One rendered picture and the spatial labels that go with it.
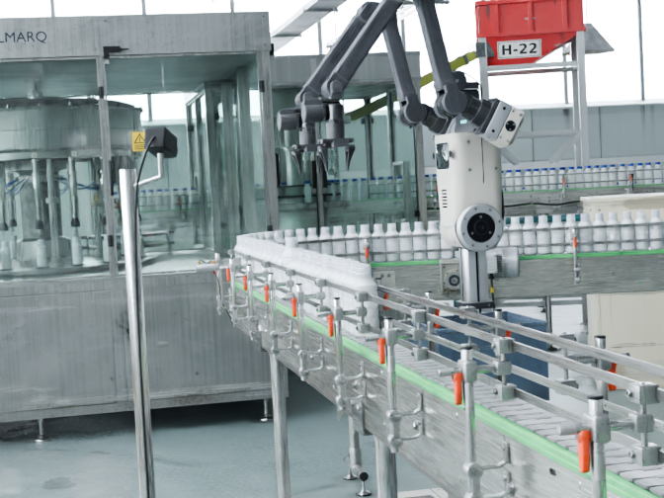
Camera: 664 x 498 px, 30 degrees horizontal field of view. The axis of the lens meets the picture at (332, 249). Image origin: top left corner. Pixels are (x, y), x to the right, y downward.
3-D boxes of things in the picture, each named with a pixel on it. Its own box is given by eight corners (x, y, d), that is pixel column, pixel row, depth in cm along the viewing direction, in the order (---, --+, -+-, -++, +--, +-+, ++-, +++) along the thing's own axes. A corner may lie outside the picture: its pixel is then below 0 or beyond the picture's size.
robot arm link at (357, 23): (380, 8, 424) (372, 16, 435) (367, -2, 423) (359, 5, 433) (311, 108, 416) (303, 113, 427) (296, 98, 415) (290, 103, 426)
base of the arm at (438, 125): (442, 139, 429) (457, 109, 429) (422, 129, 427) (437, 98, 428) (435, 141, 437) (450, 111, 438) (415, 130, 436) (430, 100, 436)
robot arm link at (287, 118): (313, 91, 417) (307, 96, 426) (280, 92, 415) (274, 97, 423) (315, 126, 417) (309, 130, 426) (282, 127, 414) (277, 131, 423)
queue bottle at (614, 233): (623, 250, 535) (622, 211, 534) (611, 251, 534) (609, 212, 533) (618, 249, 541) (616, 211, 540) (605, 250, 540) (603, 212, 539)
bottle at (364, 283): (357, 335, 288) (353, 264, 287) (381, 334, 287) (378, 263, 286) (351, 338, 282) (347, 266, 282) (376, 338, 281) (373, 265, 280)
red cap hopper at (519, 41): (489, 337, 1038) (473, 0, 1024) (487, 326, 1110) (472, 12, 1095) (601, 332, 1028) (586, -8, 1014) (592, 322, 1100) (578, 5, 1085)
